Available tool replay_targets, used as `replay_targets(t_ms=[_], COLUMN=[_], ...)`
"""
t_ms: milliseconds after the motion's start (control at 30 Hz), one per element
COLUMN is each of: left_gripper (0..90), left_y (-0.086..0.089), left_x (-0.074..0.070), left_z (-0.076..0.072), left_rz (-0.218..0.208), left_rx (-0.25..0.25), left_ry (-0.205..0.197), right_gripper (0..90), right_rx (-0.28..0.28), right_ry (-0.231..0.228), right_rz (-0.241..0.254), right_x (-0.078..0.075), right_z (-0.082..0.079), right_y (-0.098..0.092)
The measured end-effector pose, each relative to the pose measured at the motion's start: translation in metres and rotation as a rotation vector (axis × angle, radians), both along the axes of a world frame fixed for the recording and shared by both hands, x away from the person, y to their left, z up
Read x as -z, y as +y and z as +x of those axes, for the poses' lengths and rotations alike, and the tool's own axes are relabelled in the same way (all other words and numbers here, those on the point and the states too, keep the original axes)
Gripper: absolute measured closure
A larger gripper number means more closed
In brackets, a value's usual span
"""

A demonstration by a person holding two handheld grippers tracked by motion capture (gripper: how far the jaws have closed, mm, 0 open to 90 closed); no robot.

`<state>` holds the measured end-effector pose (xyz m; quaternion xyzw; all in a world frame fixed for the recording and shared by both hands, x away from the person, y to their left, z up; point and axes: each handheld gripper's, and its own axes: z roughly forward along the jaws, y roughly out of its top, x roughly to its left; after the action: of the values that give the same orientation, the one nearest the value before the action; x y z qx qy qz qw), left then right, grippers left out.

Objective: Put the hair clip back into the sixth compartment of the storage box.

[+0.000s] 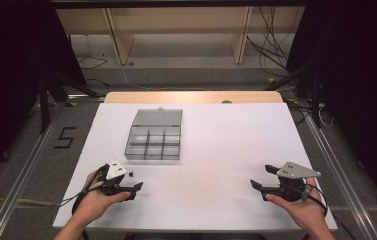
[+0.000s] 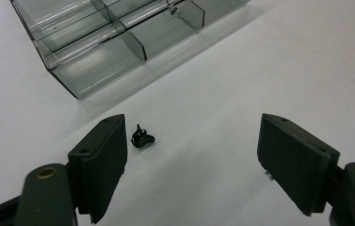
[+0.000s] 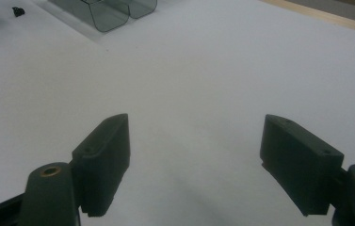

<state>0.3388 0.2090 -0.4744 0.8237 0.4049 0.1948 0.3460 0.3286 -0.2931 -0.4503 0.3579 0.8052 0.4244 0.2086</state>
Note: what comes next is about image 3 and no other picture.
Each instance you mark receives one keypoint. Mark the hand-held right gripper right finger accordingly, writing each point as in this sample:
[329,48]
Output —
[300,163]

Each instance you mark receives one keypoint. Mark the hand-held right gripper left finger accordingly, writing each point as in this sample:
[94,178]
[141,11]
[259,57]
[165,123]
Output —
[103,163]

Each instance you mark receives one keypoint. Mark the clear grey plastic container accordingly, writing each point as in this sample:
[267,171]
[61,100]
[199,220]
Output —
[109,12]

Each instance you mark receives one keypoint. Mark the small black clip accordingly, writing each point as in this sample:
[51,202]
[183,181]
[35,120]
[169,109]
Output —
[18,11]

